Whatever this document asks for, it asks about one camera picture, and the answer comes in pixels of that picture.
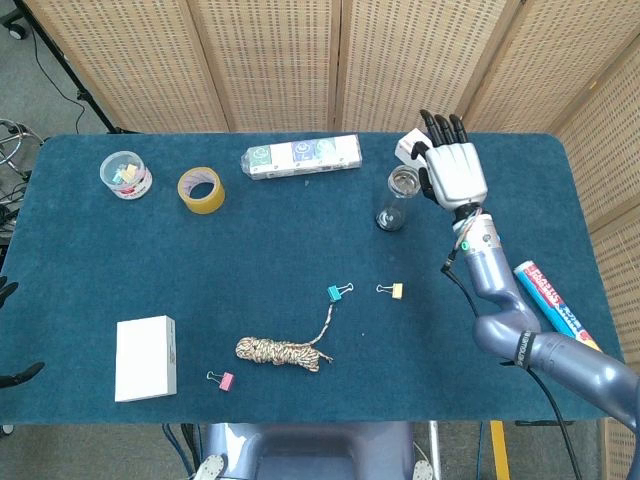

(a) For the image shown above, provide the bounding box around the blue table cloth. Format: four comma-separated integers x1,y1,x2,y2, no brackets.
0,131,634,427

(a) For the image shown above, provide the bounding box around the pink binder clip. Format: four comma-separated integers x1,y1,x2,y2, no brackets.
206,370,236,392

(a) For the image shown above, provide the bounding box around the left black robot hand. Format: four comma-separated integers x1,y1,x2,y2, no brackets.
0,281,46,390

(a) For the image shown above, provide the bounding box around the teal binder clip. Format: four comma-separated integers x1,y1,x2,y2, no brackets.
326,282,356,303

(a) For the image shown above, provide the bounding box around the blue red wrap box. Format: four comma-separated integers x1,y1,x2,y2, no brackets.
513,259,604,352

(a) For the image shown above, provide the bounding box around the yellow packing tape roll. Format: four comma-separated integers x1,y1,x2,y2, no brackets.
177,166,226,216

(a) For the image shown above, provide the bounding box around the chrome stool frame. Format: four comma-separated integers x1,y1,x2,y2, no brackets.
0,118,45,177

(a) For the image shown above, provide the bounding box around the wrapped tissue pack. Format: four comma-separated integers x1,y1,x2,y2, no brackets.
241,133,364,182

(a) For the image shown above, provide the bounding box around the black stand pole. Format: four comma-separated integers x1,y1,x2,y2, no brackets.
0,0,137,135

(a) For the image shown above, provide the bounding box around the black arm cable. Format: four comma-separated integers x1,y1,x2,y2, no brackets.
439,257,585,480

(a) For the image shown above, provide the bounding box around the blue-grey robot torso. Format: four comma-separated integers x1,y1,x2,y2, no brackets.
192,421,441,480

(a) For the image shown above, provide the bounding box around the woven folding screen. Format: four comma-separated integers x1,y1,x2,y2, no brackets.
22,0,640,480

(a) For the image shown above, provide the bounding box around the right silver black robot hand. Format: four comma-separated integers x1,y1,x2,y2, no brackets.
410,109,490,211

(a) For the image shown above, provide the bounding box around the clear plastic clip jar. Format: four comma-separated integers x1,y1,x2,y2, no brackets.
98,151,153,201

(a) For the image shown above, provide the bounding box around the clear glass jar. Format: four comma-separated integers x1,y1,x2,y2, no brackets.
374,164,424,232

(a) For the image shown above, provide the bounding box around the large white cardboard box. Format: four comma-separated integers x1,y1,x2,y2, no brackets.
114,314,178,404

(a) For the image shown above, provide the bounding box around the small white printed box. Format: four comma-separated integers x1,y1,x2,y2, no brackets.
394,128,434,167

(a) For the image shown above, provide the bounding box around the coiled braided beige rope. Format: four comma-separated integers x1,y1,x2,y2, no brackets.
234,301,335,376

